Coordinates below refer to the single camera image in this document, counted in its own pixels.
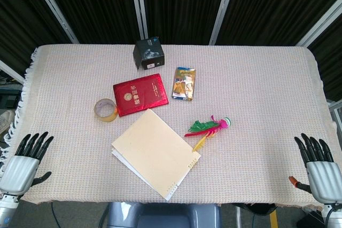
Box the black round stool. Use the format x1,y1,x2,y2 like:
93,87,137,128
235,202,277,217

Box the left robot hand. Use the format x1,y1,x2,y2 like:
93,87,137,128
0,131,55,195

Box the gold foil snack packet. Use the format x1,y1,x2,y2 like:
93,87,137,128
170,66,197,101

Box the black cardboard box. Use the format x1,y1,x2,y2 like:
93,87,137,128
133,36,165,70

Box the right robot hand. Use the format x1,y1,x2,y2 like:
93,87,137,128
289,132,342,203

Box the red certificate booklet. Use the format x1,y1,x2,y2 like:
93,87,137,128
113,73,169,117

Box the black folding screen partition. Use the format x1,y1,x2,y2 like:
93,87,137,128
0,0,342,100

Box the cream paper notebook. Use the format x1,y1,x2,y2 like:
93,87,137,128
111,108,201,201

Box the clear packing tape roll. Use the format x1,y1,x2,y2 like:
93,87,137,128
94,98,119,123

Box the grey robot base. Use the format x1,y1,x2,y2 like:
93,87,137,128
99,201,222,228

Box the colourful feather shuttlecock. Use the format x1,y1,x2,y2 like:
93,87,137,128
184,115,232,152

